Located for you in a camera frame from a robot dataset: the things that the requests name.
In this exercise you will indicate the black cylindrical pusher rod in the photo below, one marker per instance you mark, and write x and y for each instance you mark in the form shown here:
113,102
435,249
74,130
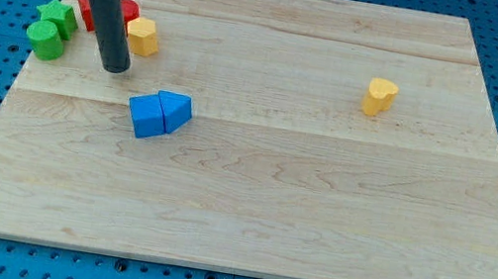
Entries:
110,34

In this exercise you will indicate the yellow heart block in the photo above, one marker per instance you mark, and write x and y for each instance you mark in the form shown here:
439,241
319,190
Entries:
380,95

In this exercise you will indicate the red block behind rod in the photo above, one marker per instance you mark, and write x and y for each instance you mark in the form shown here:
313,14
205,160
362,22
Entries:
86,14

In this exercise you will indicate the red cylinder block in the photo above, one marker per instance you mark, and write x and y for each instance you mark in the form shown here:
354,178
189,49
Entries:
130,9

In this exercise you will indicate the green star block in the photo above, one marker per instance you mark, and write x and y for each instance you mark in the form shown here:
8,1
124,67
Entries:
61,15

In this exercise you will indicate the yellow hexagon block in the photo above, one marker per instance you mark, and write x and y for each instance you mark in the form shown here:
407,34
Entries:
142,36

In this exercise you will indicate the green cylinder block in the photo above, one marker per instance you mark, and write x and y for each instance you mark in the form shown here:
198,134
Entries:
45,40

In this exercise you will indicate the blue cube block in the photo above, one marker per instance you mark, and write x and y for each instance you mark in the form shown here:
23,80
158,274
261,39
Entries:
147,116

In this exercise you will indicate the blue triangular prism block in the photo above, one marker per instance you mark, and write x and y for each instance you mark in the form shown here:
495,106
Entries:
176,108

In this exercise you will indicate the light wooden board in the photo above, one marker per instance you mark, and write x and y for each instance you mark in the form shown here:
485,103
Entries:
279,174

